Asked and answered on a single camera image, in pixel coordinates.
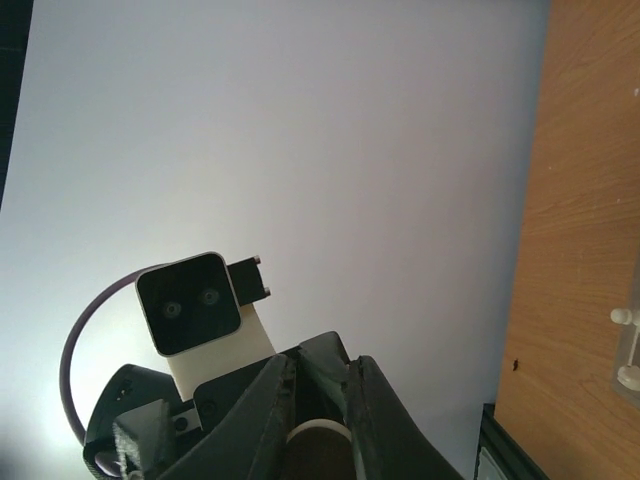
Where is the black frame rail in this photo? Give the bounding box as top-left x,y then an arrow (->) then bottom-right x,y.
474,403 -> 549,480

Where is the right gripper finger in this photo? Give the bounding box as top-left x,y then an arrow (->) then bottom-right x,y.
345,356 -> 461,480

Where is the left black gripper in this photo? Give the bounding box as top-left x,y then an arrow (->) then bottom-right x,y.
82,329 -> 351,480

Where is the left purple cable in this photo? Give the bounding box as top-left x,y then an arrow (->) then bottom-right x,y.
58,276 -> 139,476

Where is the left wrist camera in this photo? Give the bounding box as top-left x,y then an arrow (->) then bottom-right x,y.
135,252 -> 275,401

